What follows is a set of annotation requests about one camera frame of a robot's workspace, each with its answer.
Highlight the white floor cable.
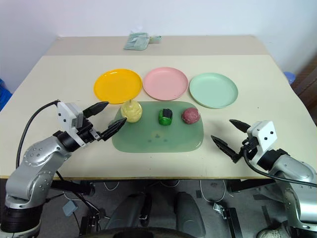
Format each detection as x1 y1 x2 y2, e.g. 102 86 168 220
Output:
199 179 227 203

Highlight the white shoe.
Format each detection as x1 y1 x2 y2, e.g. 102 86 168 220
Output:
257 228 288 238

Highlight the black table frame bar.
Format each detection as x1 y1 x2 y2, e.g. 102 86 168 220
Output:
226 178 276 193
50 179 96 197

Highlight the black flat floor bar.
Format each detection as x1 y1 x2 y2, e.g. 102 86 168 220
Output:
227 207 244 238

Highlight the blue plastic bag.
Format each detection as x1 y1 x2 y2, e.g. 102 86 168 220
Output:
0 78 13 113

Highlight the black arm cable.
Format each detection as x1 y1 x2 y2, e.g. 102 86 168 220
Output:
15 100 61 170
242 148 317 188

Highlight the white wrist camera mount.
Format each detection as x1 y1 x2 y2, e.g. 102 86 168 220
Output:
247 120 277 166
56 101 88 147

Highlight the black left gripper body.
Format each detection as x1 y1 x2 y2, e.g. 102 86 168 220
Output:
75 117 103 145

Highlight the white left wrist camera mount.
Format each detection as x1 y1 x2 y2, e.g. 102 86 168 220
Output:
56 101 88 147

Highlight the brown wooden cabinet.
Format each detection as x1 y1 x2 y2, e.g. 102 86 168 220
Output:
290 59 317 110

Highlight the cream table cover sheet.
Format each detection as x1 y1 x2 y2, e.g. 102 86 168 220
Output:
0 54 298 180

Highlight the small grey box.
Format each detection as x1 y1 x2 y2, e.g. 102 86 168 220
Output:
62 201 78 217

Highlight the yellow pear fruit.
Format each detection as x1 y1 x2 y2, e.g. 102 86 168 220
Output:
120 99 143 123

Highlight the dark red round fruit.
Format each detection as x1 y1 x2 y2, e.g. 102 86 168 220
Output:
181 107 201 124

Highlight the green plastic packet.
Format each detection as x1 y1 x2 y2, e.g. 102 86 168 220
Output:
123 33 151 51

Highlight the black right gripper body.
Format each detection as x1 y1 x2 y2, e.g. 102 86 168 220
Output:
238 133 260 162

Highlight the green and black toy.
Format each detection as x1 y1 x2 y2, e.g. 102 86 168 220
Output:
158 107 173 126

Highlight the yellow plate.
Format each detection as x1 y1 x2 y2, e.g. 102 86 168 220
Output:
93 68 143 105

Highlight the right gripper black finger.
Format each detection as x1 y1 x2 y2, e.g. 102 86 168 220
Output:
211 135 240 164
229 119 250 133

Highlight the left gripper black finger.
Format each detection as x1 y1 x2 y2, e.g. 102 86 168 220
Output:
100 118 128 142
82 100 110 119

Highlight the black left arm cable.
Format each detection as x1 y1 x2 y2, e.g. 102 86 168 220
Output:
15 100 61 170

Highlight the light green plate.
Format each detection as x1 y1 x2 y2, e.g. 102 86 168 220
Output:
189 72 239 110

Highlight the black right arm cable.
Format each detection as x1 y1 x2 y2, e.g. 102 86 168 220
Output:
242 148 317 188

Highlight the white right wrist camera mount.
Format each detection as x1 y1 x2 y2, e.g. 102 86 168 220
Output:
247 120 277 166

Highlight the translucent green tray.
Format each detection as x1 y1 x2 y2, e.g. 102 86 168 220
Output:
111 100 205 154

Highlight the dark rounded shape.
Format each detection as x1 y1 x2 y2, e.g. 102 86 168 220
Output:
175 191 207 238
106 192 153 232

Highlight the metal clamp bracket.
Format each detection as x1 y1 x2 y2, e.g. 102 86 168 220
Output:
213 201 229 220

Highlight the pink plate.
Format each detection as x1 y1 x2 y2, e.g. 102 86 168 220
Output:
143 66 189 101

